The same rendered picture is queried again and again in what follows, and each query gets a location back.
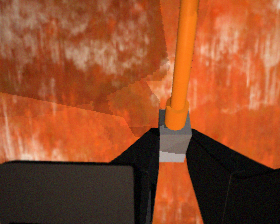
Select grey plug with orange cable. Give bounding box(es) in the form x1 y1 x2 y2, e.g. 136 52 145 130
158 0 200 162

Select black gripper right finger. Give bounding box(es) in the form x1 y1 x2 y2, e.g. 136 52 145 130
185 128 280 224

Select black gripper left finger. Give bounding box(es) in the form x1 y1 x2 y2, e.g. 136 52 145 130
0 128 160 224

